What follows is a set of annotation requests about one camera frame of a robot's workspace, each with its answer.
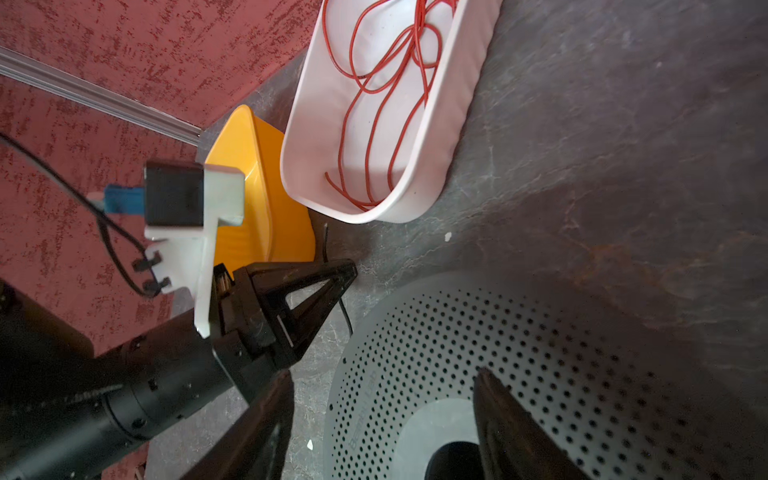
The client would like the aluminium corner post left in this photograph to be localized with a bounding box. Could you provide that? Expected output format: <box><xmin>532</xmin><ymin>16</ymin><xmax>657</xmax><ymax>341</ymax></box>
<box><xmin>1</xmin><ymin>47</ymin><xmax>202</xmax><ymax>146</ymax></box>

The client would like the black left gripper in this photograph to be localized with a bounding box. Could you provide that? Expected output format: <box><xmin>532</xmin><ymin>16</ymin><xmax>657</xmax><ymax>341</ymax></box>
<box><xmin>98</xmin><ymin>259</ymin><xmax>357</xmax><ymax>441</ymax></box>

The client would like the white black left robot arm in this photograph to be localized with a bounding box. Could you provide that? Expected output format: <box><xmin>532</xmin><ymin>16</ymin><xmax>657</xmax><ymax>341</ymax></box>
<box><xmin>1</xmin><ymin>259</ymin><xmax>357</xmax><ymax>479</ymax></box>

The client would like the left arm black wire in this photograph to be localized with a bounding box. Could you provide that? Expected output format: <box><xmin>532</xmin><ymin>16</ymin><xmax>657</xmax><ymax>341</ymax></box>
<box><xmin>0</xmin><ymin>133</ymin><xmax>172</xmax><ymax>299</ymax></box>

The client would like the grey perforated cable spool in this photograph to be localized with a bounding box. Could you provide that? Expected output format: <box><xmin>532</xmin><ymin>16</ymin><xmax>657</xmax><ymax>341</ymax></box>
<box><xmin>324</xmin><ymin>271</ymin><xmax>767</xmax><ymax>479</ymax></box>

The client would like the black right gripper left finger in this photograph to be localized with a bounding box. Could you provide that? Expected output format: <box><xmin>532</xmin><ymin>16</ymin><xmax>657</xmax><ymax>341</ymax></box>
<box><xmin>183</xmin><ymin>370</ymin><xmax>294</xmax><ymax>479</ymax></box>

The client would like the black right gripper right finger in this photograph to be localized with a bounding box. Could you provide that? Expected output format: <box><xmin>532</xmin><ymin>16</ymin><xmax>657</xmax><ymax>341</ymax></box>
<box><xmin>472</xmin><ymin>368</ymin><xmax>586</xmax><ymax>479</ymax></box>

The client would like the red thin cable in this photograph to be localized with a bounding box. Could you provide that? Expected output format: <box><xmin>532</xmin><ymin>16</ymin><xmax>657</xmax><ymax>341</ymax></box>
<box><xmin>320</xmin><ymin>0</ymin><xmax>460</xmax><ymax>212</ymax></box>

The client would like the white plastic tray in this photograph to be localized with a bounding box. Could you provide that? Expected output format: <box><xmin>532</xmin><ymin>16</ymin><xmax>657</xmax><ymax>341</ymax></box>
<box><xmin>281</xmin><ymin>1</ymin><xmax>501</xmax><ymax>224</ymax></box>

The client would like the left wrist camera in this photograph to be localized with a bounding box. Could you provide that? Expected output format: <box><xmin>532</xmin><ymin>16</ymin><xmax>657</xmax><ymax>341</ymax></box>
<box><xmin>86</xmin><ymin>161</ymin><xmax>245</xmax><ymax>338</ymax></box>

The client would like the yellow plastic tray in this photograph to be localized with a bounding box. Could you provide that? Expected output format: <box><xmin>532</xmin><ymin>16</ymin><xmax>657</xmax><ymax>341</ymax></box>
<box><xmin>205</xmin><ymin>105</ymin><xmax>316</xmax><ymax>272</ymax></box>

